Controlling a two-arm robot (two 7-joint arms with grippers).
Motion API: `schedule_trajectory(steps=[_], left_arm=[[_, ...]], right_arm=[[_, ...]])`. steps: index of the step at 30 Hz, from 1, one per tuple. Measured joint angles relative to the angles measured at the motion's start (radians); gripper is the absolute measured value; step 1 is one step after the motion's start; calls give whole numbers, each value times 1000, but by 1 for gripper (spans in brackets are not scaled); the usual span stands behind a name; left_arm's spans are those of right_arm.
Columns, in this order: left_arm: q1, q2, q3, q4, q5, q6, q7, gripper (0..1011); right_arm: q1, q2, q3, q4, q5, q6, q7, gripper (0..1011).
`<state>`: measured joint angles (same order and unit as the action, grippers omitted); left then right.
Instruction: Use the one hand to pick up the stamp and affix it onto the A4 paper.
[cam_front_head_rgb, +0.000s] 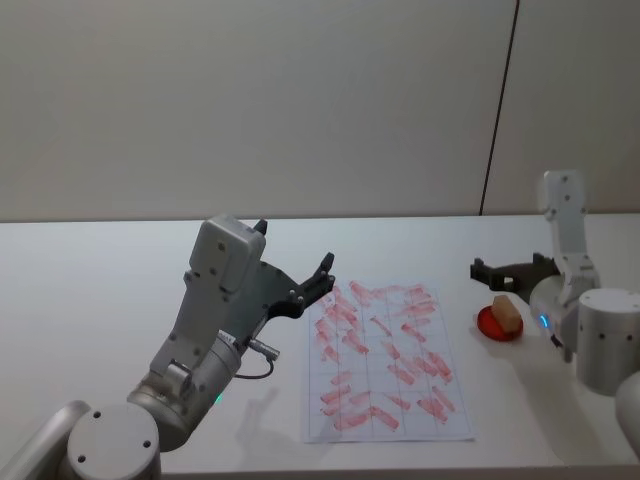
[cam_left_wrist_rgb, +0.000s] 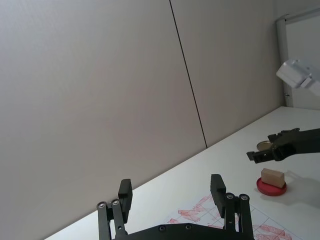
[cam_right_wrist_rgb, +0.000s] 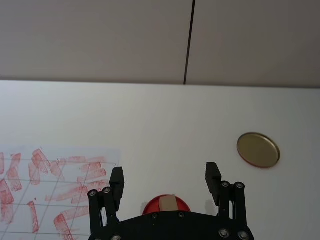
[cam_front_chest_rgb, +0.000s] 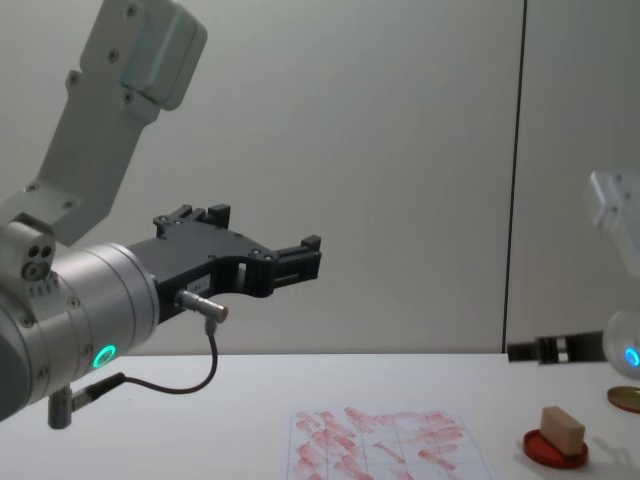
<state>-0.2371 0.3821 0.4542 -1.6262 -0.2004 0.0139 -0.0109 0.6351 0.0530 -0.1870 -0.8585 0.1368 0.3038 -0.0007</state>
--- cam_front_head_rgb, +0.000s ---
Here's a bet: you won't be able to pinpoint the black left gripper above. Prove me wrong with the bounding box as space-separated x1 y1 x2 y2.
218 216 337 347

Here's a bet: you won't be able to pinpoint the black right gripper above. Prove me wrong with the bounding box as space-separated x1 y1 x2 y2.
469 251 562 303

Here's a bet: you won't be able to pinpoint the beige sponge block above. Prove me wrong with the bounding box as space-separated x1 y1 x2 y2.
490 294 521 331

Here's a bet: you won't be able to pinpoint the small red round dish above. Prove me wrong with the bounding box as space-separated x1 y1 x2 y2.
474 304 525 343

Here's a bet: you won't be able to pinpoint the white paper sheet red marks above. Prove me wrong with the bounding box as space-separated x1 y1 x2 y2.
301 278 477 445

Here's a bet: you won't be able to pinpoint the thin dark cable silver plug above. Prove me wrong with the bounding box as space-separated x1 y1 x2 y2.
233 336 284 381

